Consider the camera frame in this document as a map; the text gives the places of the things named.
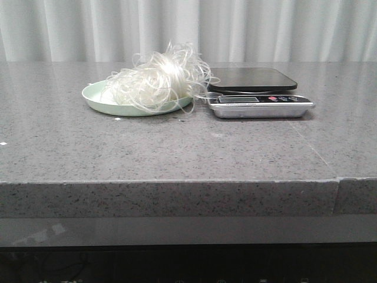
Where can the white vermicelli bundle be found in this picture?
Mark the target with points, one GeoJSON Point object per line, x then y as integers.
{"type": "Point", "coordinates": [160, 78]}

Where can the digital kitchen scale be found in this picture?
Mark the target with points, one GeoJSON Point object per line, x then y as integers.
{"type": "Point", "coordinates": [255, 93]}

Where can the light green plate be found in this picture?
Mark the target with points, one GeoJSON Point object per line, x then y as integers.
{"type": "Point", "coordinates": [104, 103]}

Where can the white curtain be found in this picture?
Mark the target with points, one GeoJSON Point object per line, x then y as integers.
{"type": "Point", "coordinates": [222, 31]}

